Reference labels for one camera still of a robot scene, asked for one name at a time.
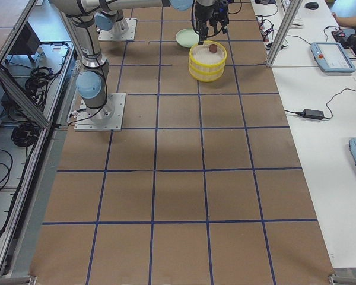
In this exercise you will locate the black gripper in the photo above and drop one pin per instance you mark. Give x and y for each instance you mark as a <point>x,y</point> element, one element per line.
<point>202,12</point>

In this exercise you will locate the brown bun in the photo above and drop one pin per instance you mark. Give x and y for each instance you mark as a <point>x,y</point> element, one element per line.
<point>213,48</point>

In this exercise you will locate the yellow-rimmed steamer layer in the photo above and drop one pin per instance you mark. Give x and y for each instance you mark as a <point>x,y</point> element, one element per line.
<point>203,76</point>
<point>204,67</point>

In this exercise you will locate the person forearm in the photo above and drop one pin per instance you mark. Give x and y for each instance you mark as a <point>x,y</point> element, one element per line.
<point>345,21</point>

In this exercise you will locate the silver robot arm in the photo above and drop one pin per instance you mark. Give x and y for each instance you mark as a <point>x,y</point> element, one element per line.
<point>82,18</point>

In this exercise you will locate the pale green plate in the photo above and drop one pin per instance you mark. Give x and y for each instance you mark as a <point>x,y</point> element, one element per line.
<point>187,38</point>

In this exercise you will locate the black computer mouse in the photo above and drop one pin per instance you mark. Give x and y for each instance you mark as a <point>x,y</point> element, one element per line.
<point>311,5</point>

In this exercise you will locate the black power adapter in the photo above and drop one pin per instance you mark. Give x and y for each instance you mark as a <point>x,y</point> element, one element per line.
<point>311,114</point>

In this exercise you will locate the aluminium frame post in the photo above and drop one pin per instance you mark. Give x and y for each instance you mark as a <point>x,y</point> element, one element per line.
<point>285,25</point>

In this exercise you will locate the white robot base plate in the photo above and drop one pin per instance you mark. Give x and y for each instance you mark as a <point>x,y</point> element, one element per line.
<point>108,119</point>

